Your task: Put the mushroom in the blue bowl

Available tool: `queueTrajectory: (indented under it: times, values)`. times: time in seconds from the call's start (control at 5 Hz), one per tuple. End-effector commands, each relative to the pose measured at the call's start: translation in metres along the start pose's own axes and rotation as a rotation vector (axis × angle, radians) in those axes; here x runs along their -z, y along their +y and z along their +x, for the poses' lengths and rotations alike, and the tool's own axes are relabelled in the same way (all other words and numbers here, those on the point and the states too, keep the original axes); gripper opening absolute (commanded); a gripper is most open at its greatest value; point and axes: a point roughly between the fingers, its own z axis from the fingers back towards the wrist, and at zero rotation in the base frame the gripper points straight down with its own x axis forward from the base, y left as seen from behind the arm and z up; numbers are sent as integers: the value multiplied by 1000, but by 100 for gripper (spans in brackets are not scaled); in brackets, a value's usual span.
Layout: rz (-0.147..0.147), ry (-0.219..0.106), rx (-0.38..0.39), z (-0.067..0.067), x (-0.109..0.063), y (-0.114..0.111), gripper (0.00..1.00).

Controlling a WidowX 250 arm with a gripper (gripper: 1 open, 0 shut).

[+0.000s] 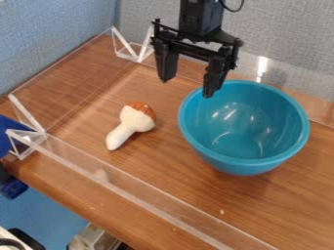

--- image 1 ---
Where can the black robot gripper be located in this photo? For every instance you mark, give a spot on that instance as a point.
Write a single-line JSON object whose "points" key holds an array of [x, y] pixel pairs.
{"points": [[200, 39]]}

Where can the blue plastic bowl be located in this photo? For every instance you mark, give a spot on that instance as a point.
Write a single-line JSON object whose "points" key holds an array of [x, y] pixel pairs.
{"points": [[247, 129]]}

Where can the black white object bottom-left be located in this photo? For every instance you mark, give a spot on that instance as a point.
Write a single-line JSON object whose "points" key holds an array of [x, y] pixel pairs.
{"points": [[15, 239]]}

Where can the white brown-capped toy mushroom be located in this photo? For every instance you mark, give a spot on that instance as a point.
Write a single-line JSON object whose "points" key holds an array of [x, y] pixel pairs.
{"points": [[138, 118]]}

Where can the blue clamp at table edge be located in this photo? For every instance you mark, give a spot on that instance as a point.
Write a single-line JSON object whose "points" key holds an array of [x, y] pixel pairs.
{"points": [[11, 186]]}

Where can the clear acrylic barrier wall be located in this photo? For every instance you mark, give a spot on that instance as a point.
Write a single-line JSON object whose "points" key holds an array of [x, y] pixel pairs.
{"points": [[150, 191]]}

